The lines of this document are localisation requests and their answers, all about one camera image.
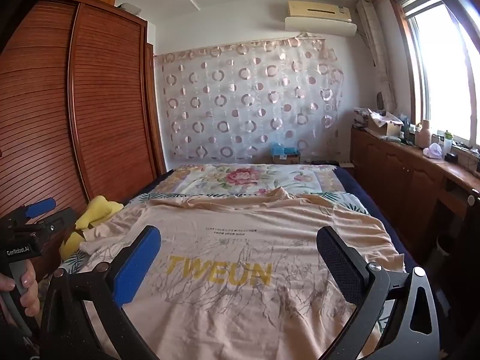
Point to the beige printed t-shirt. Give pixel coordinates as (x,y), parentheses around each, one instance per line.
(243,270)

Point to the small black box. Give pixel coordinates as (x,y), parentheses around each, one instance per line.
(451,157)

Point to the person's left hand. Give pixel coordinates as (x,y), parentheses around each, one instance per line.
(28,292)

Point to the leaf-print bed sheet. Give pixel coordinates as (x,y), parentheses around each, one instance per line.
(348,202)

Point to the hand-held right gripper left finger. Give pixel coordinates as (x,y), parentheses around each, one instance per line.
(138,266)

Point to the pink bottle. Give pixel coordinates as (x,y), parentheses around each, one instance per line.
(424,135)

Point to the lavender plastic item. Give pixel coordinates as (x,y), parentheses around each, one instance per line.
(433,152)

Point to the long wooden cabinet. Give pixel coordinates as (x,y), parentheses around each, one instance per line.
(397,172)

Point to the white box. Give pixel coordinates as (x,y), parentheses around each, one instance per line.
(129,7)

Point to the wooden slatted wardrobe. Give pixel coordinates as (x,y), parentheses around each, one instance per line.
(56,120)

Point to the trash bin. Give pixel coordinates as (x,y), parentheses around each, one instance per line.
(444,251)

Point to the flat black box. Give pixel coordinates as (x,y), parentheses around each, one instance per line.
(324,162)

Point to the floral leaf bed cover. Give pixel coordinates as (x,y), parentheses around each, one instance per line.
(378,202)

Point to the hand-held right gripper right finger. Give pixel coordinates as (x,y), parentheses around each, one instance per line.
(337,266)

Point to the white power strip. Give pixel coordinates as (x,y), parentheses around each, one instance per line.
(347,164)

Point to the oval wall ornament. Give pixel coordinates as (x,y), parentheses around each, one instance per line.
(379,100)

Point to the yellow garment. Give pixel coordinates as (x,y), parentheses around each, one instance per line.
(97,213)

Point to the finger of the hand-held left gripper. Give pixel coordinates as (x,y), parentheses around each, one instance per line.
(62,217)
(39,209)

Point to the circle-print sheer curtain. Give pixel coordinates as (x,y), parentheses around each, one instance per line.
(247,97)

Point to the window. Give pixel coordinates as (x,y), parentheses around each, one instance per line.
(442,67)

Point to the bunched floral window curtain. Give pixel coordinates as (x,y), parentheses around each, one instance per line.
(378,52)

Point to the floral blanket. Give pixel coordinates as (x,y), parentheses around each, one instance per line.
(243,178)

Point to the stack of patterned boxes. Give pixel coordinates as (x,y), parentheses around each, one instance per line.
(360,118)

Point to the open cardboard box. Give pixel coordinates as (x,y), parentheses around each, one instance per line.
(384,125)

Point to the white bottle with green cap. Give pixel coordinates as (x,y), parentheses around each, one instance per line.
(448,144)

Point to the cardboard box with blue items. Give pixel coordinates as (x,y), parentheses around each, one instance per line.
(285,153)

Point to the wall air conditioner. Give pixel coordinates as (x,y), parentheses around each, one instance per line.
(318,17)

